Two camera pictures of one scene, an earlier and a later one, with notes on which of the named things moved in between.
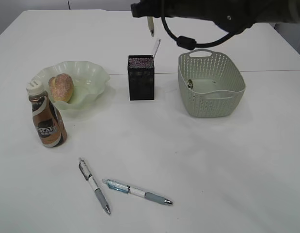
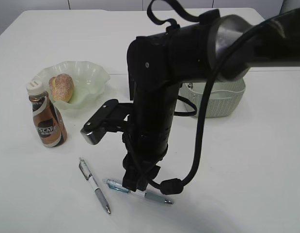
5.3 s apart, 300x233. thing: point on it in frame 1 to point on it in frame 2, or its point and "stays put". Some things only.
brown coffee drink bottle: (48, 119) stays put
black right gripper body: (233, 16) to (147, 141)
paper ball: (190, 84) stays put
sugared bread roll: (61, 87) stays put
